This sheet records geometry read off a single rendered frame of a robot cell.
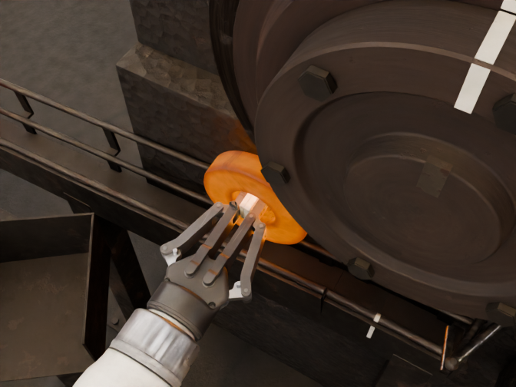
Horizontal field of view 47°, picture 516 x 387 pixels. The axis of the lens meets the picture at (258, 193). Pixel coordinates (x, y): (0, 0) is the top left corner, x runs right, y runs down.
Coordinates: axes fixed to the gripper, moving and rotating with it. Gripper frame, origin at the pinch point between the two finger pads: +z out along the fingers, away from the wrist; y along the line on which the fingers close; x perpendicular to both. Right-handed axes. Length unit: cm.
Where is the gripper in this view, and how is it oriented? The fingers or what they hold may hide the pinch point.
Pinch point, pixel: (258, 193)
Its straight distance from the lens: 77.1
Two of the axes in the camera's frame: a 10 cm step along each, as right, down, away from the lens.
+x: -0.3, -5.2, -8.5
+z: 4.9, -7.5, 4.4
